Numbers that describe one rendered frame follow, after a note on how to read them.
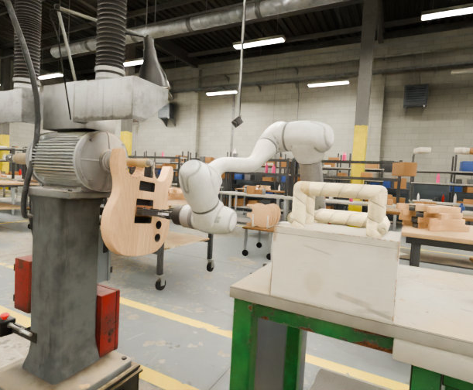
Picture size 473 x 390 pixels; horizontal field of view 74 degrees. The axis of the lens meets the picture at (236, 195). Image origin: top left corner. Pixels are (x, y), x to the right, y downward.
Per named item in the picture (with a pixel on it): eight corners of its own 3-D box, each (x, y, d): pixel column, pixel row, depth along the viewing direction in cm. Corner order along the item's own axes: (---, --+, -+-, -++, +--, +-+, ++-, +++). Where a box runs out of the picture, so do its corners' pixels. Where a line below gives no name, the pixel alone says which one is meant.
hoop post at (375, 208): (365, 236, 67) (368, 192, 67) (366, 234, 70) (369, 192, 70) (381, 238, 66) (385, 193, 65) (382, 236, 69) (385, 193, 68)
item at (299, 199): (289, 227, 75) (292, 187, 75) (293, 225, 78) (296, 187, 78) (302, 228, 74) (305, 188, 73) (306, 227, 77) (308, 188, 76)
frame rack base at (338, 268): (269, 295, 76) (273, 225, 76) (288, 279, 90) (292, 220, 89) (394, 325, 64) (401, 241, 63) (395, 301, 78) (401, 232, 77)
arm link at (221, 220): (208, 217, 125) (197, 192, 117) (244, 221, 117) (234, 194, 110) (195, 237, 118) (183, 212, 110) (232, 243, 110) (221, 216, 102)
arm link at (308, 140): (310, 252, 178) (350, 260, 166) (298, 270, 167) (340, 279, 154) (293, 117, 148) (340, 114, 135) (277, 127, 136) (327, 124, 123)
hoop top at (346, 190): (291, 193, 75) (292, 180, 74) (296, 193, 78) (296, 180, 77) (384, 200, 65) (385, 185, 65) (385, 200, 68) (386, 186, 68)
